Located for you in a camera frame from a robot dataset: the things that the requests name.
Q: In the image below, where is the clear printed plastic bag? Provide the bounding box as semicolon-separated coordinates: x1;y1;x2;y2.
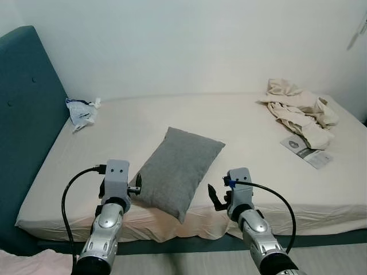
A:
65;97;102;133

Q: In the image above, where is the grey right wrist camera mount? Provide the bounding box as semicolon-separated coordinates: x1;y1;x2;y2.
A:
227;167;255;208

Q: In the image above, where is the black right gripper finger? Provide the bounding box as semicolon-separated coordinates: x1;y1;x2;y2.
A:
207;183;224;212

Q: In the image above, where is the crumpled beige cloth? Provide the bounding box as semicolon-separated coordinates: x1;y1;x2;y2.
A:
256;78;341;151

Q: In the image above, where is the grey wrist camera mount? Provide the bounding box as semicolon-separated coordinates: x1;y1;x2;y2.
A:
227;167;255;208
102;159;132;201

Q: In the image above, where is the grey printed booklet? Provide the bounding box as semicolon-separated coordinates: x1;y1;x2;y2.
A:
279;136;334;170

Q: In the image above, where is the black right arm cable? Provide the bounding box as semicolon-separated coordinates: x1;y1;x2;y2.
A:
232;181;298;254

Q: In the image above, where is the white sheeted mattress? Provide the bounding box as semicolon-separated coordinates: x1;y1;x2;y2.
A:
15;91;367;242

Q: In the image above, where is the grey pillow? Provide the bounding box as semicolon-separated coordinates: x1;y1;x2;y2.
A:
130;127;226;225

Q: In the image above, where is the teal upholstered bed headboard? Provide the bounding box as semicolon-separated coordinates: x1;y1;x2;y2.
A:
0;25;71;256

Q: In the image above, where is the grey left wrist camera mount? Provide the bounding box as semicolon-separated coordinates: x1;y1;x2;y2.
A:
102;159;132;201

